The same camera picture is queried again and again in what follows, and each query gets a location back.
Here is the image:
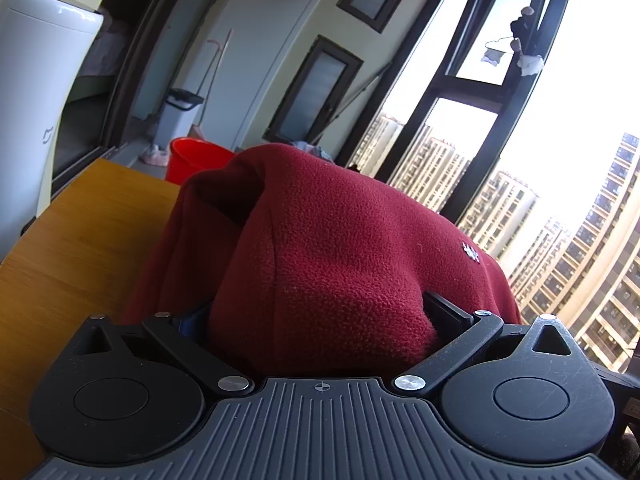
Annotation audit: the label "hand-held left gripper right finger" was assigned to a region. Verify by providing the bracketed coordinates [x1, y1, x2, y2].
[392, 290, 586, 393]

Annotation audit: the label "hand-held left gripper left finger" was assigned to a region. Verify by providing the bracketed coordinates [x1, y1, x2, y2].
[75, 305, 255, 398]

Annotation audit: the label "red fleece garment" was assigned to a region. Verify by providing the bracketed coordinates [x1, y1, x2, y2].
[122, 143, 523, 376]

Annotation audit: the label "red plastic bucket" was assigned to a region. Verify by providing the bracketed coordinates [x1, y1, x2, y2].
[165, 137, 236, 186]

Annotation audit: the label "pink slippers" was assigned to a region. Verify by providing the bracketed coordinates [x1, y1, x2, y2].
[139, 145, 168, 167]

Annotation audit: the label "white trash bin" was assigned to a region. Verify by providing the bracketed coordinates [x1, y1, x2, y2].
[155, 88, 205, 148]

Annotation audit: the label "pink bucket with cloths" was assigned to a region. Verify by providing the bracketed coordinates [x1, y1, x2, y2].
[290, 140, 332, 161]

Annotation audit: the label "thin dark pole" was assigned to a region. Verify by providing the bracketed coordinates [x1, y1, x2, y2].
[312, 60, 393, 143]

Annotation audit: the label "hanger with white cloth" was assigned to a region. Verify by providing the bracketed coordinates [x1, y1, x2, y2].
[480, 37, 516, 66]

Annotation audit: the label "white air purifier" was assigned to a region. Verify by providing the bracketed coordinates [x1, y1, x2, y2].
[0, 0, 105, 261]

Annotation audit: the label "bed with pink bedding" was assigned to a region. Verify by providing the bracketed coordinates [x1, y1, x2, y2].
[65, 20, 131, 106]

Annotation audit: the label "white door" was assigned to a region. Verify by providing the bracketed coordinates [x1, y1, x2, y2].
[207, 0, 321, 151]

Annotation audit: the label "hanging dark and white socks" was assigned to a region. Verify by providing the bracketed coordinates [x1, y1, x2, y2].
[509, 6, 545, 78]

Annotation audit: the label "broom with pink handle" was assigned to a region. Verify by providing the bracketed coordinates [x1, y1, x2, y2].
[189, 29, 233, 142]

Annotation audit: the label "black balcony window frame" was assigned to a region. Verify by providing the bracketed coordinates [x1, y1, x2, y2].
[345, 0, 576, 226]

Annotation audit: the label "tall dark-framed wall window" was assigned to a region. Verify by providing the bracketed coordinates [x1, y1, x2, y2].
[262, 35, 364, 145]

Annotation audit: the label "dark sliding door frame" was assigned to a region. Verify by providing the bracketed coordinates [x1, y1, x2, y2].
[100, 0, 241, 161]

